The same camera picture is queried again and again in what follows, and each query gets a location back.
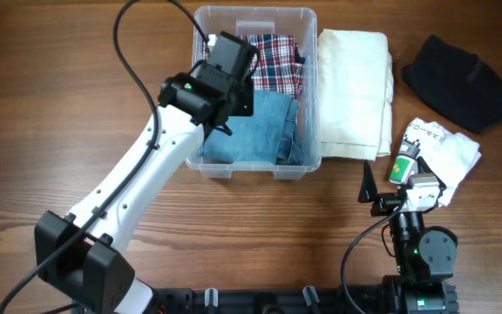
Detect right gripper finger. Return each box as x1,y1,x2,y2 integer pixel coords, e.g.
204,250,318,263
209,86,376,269
416,156,445,190
357,160,378,203

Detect white printed t-shirt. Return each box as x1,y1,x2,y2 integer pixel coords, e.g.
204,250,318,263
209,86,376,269
389,118,481,207

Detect folded cream cloth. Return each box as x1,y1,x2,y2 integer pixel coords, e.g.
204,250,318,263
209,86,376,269
318,29,394,160

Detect clear plastic storage container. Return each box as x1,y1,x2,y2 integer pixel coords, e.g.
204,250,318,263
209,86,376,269
186,5,322,180

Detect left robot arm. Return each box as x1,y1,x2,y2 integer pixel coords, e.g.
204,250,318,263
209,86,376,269
34,32,259,313

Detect blue denim jeans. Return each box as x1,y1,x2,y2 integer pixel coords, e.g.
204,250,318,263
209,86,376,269
200,91,304,166

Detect red plaid shirt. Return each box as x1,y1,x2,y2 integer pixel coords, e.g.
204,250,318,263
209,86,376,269
201,33,306,100

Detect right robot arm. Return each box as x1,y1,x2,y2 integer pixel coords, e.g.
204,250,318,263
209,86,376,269
358,157,459,314

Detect folded black garment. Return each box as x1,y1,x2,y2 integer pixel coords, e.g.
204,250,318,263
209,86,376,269
401,35,502,134

